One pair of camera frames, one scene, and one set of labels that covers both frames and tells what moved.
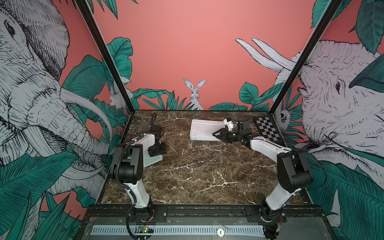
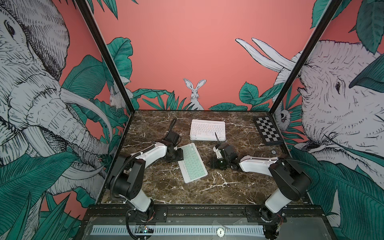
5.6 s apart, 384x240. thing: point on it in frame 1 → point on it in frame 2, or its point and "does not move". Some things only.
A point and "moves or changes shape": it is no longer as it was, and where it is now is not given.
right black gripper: x=225 y=133 → x=215 y=163
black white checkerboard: x=269 y=130 does not move
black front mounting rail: x=204 y=211 does not move
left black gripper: x=152 y=153 → x=180 y=157
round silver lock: x=220 y=232 does not move
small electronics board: x=145 y=229 does not move
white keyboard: x=203 y=129 does not move
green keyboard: x=148 y=160 moves or changes shape
